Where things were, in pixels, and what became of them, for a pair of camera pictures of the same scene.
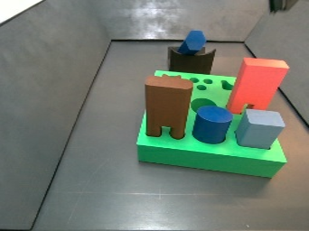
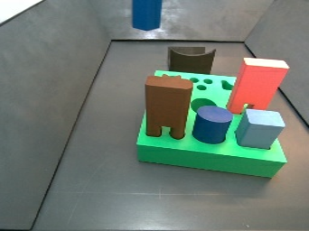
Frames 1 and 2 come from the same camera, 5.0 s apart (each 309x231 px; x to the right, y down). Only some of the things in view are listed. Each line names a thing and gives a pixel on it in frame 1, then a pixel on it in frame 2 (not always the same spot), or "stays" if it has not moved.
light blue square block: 258,128 stays
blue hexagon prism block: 192,42 → 145,14
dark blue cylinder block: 210,124 stays
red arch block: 255,83 stays
